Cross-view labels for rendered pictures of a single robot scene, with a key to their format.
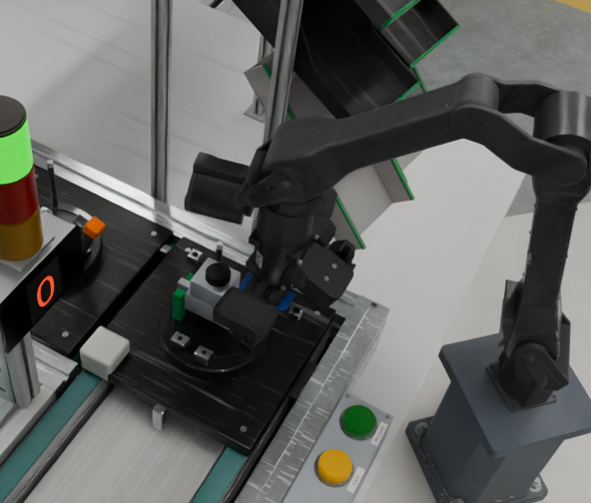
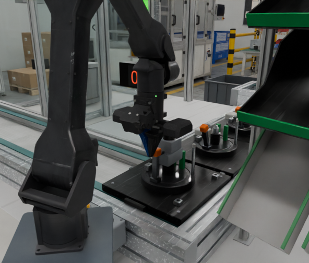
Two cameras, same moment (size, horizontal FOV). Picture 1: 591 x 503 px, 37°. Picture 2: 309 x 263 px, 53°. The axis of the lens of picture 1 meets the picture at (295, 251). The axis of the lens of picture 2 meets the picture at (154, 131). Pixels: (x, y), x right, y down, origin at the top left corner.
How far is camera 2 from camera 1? 1.17 m
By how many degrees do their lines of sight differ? 87
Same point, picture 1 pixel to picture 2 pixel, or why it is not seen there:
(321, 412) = (114, 210)
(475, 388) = not seen: hidden behind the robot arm
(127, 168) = not seen: hidden behind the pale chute
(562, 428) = (11, 250)
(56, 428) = (133, 155)
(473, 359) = (94, 218)
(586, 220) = not seen: outside the picture
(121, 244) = (221, 162)
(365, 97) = (278, 117)
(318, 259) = (140, 109)
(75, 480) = (117, 167)
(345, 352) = (153, 227)
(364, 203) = (268, 223)
